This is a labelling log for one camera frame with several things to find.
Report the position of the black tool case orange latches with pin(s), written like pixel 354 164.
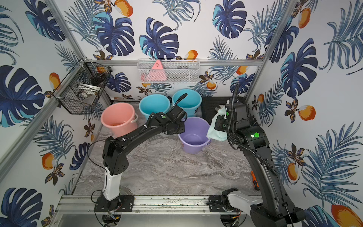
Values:
pixel 210 104

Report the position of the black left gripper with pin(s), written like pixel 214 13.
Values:
pixel 176 125

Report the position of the purple plastic bucket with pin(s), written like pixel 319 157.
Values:
pixel 194 139

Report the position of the black wire basket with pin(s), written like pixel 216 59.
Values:
pixel 83 86

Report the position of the teal bucket with label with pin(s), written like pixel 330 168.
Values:
pixel 190 103

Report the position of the light teal cloth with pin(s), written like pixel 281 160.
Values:
pixel 214 132

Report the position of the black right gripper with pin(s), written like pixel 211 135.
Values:
pixel 220 120

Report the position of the pink plastic bucket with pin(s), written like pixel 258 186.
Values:
pixel 120 118

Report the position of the teal plastic bucket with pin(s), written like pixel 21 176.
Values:
pixel 154 104

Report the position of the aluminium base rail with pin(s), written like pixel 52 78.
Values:
pixel 153 205

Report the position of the pink triangle item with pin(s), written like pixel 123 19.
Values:
pixel 157 73

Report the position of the clear wall shelf basket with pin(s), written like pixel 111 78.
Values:
pixel 177 70

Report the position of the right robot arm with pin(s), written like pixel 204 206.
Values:
pixel 276 208

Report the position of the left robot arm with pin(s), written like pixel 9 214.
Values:
pixel 116 150

